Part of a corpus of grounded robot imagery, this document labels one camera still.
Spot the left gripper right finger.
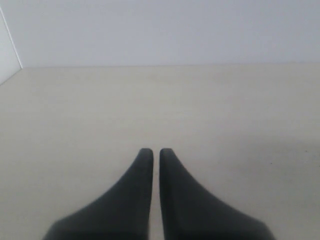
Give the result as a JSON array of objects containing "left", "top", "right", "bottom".
[{"left": 159, "top": 148, "right": 273, "bottom": 240}]

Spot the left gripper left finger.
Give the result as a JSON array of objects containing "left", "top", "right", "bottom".
[{"left": 44, "top": 148, "right": 153, "bottom": 240}]

